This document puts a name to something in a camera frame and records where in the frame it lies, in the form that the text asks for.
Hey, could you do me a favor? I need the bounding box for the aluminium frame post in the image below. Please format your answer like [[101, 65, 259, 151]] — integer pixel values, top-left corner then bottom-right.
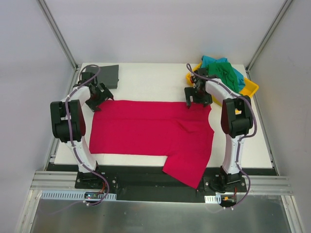
[[245, 0, 294, 74], [36, 0, 78, 70]]

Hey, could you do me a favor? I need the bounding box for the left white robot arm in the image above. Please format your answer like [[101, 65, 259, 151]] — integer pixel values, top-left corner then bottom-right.
[[50, 83, 114, 189]]

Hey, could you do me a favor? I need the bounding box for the magenta t shirt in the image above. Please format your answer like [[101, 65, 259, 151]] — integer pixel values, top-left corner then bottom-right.
[[89, 100, 214, 188]]

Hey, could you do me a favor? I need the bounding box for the folded grey t shirt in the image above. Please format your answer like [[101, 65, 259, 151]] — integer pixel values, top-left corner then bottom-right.
[[84, 65, 119, 89]]

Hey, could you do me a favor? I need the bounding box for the left aluminium frame post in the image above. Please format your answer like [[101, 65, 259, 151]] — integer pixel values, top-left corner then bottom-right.
[[36, 0, 78, 70]]

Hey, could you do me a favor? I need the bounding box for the green t shirt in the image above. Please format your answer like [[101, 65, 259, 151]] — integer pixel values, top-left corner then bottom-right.
[[206, 62, 239, 93]]

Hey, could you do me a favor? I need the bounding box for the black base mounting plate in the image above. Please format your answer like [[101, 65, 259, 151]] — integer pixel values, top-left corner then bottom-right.
[[74, 166, 246, 203]]

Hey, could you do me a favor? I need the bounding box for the yellow plastic bin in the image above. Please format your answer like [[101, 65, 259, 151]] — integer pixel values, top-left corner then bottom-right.
[[186, 62, 259, 106]]

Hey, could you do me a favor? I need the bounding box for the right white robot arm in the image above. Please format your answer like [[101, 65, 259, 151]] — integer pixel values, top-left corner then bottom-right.
[[184, 76, 254, 193]]

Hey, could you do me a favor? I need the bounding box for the right white cable duct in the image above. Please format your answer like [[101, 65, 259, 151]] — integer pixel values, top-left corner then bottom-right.
[[204, 195, 222, 204]]

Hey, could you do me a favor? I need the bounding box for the right aluminium frame post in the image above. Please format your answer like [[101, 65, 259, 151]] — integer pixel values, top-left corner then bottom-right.
[[245, 0, 294, 74]]

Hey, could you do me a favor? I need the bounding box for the teal t shirt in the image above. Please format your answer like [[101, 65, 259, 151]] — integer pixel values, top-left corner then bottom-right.
[[201, 56, 245, 92]]

